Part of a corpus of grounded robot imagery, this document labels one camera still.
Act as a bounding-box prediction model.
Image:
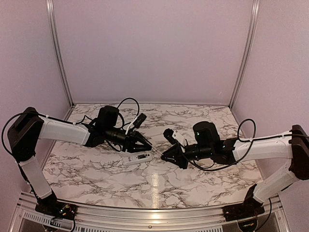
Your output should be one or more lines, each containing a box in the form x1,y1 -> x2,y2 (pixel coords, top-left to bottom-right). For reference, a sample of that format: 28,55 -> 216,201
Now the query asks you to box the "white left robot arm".
7,106 -> 152,215

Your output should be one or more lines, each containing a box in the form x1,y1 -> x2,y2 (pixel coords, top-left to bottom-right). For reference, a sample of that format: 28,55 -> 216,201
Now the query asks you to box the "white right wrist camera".
172,130 -> 187,146

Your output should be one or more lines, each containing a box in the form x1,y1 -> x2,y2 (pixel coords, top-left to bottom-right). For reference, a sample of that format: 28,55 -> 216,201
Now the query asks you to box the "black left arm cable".
1,97 -> 140,232

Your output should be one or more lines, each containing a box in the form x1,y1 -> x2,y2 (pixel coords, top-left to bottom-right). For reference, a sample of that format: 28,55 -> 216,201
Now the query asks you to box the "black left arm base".
35,198 -> 77,220

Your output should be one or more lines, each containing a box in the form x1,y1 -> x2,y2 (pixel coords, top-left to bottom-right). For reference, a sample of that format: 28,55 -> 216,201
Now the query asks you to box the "aluminium frame post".
228,0 -> 261,111
46,0 -> 74,107

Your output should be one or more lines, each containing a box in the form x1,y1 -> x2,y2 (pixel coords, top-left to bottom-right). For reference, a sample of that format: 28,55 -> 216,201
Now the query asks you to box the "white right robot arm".
161,121 -> 309,217

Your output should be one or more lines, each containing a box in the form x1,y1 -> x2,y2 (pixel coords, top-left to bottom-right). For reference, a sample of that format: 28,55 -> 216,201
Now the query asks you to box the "aluminium frame right post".
228,0 -> 261,111

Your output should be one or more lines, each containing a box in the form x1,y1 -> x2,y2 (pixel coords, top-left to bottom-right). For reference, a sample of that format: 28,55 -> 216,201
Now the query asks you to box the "aluminium front rail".
9,192 -> 290,232

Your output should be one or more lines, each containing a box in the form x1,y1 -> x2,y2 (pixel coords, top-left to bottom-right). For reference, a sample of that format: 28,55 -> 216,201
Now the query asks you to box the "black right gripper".
161,143 -> 213,169

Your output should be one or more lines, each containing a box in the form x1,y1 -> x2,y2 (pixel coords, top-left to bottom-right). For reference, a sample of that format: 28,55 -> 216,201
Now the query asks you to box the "aluminium frame left post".
46,0 -> 74,107

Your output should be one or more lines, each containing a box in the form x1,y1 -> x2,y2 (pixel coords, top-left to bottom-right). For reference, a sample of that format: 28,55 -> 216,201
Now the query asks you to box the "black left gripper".
104,126 -> 152,153

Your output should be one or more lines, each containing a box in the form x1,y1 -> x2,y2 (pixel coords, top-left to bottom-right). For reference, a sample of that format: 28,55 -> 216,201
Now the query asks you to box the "white remote control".
123,153 -> 153,166

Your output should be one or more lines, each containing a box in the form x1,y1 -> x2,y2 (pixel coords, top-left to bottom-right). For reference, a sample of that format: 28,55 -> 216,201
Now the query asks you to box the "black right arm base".
223,199 -> 265,221

